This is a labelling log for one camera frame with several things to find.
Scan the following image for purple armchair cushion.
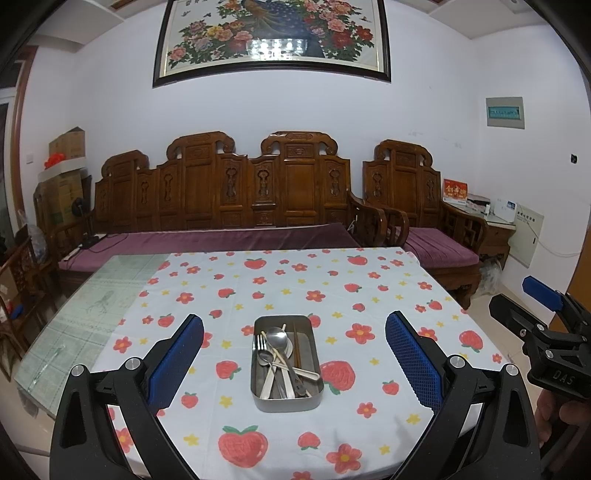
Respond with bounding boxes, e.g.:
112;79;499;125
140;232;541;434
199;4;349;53
404;227;481;268

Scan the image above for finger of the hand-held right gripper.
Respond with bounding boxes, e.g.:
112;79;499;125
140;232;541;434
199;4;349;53
488;294;550;342
523;275;591;319

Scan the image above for framed peacock painting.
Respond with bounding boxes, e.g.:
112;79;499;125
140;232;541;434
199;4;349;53
152;0;392;89

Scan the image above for white board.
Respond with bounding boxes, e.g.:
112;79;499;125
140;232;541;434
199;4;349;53
37;158;88;183

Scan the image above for white device box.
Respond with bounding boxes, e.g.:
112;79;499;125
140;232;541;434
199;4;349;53
489;198;518;222

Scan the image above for carved wooden armchair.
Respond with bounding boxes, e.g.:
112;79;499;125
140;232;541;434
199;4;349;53
362;140;490;310

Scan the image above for wooden side table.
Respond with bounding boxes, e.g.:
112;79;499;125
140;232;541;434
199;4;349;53
448;200;515;273

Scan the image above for red gift box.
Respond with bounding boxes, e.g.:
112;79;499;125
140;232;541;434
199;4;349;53
442;179;469;204

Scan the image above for white wall cabinet panel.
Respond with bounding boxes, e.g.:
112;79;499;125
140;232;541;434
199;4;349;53
508;205;546;268

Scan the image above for carved wooden sofa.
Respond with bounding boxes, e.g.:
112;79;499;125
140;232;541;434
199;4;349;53
48;131;389;296

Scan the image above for small cardboard box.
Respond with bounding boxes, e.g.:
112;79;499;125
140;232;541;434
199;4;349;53
48;128;86;160

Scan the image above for grey wall electrical panel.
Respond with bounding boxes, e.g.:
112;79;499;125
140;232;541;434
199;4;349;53
485;96;527;131

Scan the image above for black cable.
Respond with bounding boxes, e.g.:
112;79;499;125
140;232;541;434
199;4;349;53
60;233;109;261

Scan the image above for wooden chair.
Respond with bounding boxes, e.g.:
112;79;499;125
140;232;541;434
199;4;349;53
0;217;61;370

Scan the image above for orange wooden door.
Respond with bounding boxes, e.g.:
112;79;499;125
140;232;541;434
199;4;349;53
566;217;591;305

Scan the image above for metal fork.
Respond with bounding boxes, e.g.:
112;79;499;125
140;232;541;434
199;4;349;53
254;333;273;370

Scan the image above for strawberry print tablecloth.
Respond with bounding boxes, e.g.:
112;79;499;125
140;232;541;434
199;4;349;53
95;247;506;480

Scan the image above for small metal spoon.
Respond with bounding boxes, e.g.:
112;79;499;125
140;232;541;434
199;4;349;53
257;350;321;382

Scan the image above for long purple sofa cushion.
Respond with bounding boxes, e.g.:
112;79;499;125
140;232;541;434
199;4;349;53
58;223;361;273

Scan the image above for large metal spoon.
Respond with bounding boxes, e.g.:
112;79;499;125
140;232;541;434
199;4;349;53
266;327;309;398

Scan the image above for large cardboard boxes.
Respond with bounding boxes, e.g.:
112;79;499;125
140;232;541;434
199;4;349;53
33;171;95;232

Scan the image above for crumpled clear plastic bag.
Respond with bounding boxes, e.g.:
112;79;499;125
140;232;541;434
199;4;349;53
16;210;47;264

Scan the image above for rectangular metal tin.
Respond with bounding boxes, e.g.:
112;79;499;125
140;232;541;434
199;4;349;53
250;315;324;413

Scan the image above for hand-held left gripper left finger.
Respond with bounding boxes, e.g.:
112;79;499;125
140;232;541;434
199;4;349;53
48;313;205;480

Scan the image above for wooden door frame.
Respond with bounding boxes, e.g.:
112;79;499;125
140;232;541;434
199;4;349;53
0;44;38;232

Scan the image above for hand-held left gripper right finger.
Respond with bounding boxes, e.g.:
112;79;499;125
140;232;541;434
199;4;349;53
385;310;541;480

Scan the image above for person's right hand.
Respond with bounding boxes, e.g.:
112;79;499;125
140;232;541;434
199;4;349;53
534;388;591;448

